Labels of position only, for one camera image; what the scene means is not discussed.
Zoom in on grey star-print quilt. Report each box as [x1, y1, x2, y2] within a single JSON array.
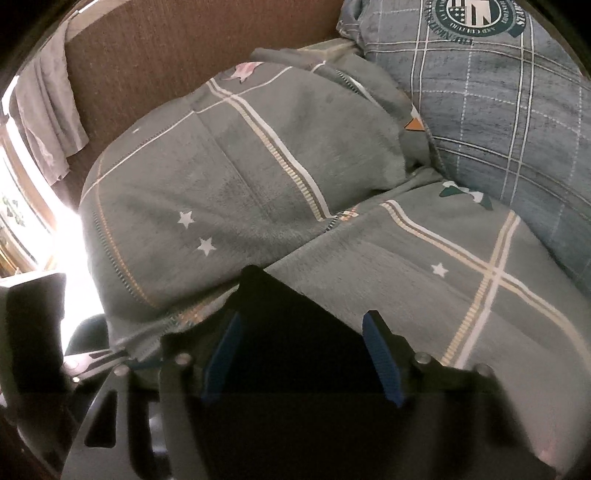
[[78, 46, 591, 476]]

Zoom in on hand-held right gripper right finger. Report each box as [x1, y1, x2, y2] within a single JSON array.
[[362, 310, 557, 480]]

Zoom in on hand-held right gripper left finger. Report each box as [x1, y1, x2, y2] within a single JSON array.
[[69, 310, 243, 480]]

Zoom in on black pants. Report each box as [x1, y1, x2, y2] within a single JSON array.
[[191, 265, 513, 480]]

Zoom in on blue plaid pillow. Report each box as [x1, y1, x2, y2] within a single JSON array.
[[336, 0, 591, 289]]

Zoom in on brown wooden headboard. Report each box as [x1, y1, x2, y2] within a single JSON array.
[[58, 0, 345, 208]]

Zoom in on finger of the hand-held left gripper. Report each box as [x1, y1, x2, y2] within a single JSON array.
[[65, 348, 161, 383]]

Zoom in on bright window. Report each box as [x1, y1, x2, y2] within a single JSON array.
[[0, 74, 100, 324]]

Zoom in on grey hanging cloth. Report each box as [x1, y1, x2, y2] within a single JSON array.
[[9, 21, 90, 186]]

